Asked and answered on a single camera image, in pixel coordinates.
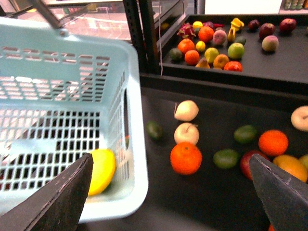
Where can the yellow mango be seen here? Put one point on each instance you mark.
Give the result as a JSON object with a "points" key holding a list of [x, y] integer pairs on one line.
{"points": [[292, 165]]}

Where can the dark green avocado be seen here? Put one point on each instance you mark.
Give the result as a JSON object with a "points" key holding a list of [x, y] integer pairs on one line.
{"points": [[154, 130]]}

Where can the green apple on upper shelf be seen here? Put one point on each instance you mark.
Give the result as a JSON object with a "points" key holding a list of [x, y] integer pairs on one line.
{"points": [[236, 51]]}

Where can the green lime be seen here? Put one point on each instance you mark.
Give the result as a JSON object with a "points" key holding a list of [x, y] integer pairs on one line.
{"points": [[226, 158], [245, 134]]}

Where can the light blue plastic basket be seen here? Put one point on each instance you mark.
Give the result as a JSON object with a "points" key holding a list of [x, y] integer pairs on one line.
{"points": [[61, 96]]}

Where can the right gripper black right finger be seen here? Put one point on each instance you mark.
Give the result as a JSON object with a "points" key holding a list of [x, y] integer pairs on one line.
{"points": [[284, 197]]}

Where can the cream pear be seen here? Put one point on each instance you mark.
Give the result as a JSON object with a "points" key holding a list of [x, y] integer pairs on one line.
{"points": [[186, 111]]}

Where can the yellow lemon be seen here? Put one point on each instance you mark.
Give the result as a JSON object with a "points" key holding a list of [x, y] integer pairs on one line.
{"points": [[104, 167]]}

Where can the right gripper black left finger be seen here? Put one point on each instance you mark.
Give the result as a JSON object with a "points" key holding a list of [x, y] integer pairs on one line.
{"points": [[57, 206]]}

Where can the pink dragon fruit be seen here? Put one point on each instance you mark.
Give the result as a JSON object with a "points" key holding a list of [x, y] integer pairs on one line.
{"points": [[186, 31]]}

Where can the green lime lower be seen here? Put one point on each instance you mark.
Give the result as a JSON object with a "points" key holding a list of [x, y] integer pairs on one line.
{"points": [[226, 158]]}

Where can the cream apple with stem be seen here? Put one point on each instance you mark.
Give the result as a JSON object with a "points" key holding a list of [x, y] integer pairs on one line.
{"points": [[186, 132]]}

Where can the black upper fruit shelf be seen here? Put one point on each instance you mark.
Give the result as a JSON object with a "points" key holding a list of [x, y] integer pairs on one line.
{"points": [[262, 55]]}

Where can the black shelf frame post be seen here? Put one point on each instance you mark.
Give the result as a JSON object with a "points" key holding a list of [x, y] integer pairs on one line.
{"points": [[140, 18]]}

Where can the peach on upper shelf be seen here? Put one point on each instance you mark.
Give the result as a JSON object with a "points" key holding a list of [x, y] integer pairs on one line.
{"points": [[270, 43]]}

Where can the large orange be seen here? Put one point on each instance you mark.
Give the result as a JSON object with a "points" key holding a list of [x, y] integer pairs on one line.
{"points": [[185, 158]]}

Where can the dark red apple upper shelf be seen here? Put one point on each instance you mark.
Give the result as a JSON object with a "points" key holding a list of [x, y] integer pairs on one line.
{"points": [[287, 25]]}

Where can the green lime upper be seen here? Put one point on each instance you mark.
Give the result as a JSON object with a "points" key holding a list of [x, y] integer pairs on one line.
{"points": [[245, 134]]}

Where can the glass top freezer chest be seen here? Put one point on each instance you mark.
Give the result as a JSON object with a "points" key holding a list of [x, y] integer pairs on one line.
{"points": [[101, 18]]}

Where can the grey basket handle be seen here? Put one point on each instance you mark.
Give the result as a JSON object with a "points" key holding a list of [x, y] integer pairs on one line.
{"points": [[54, 22]]}

